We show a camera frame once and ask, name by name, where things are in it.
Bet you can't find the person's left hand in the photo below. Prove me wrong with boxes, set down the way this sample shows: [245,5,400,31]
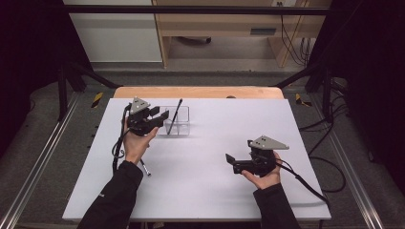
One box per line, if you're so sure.
[122,117,160,165]

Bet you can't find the wooden table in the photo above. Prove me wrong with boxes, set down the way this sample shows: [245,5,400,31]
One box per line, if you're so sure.
[113,86,285,99]

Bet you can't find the white wall socket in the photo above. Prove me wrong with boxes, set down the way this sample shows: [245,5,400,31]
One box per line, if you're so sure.
[271,0,297,8]

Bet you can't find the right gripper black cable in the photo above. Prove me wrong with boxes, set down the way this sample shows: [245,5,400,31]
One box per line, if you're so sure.
[276,158,330,204]

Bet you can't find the black metal stand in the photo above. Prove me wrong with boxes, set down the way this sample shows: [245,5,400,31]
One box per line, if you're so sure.
[56,60,123,122]
[275,61,333,123]

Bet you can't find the clear plastic organizer container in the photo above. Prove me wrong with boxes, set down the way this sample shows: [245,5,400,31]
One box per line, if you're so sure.
[158,105,191,137]

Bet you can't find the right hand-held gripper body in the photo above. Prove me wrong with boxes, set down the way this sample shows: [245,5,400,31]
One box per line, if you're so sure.
[247,135,290,178]

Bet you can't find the black hanging cable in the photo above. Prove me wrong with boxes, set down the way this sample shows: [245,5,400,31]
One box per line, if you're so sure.
[280,14,313,67]

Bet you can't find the yellow black striped tape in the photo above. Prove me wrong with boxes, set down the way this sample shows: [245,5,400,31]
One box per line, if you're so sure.
[294,93,313,108]
[91,92,104,109]

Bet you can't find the aluminium floor rail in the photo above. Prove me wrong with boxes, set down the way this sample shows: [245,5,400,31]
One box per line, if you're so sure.
[309,94,386,229]
[0,92,80,229]

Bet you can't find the person's right hand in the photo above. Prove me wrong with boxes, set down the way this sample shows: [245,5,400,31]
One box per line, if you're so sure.
[241,151,283,191]

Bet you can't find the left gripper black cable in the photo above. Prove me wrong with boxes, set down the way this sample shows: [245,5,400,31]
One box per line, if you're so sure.
[111,104,132,175]

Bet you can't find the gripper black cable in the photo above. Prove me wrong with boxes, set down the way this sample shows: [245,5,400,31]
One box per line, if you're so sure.
[276,158,330,204]
[111,104,132,175]

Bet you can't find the black curtain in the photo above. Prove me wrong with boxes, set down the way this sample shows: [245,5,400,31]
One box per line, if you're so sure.
[307,0,405,185]
[0,0,94,156]

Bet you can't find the white cabinet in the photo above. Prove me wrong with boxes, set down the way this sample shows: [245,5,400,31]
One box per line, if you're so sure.
[62,0,163,63]

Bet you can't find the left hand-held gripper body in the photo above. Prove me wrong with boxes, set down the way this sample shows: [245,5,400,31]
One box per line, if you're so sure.
[126,96,160,137]

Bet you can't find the black floor cable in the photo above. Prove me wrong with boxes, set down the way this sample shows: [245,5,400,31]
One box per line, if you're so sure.
[308,156,348,194]

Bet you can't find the white-tipped black makeup brush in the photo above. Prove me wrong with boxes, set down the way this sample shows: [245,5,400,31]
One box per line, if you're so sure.
[139,158,152,177]

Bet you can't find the black metal crossbar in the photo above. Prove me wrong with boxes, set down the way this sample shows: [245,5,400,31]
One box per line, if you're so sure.
[61,4,332,16]

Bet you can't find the wooden desk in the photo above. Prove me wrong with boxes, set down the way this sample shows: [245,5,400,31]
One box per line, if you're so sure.
[152,0,332,69]

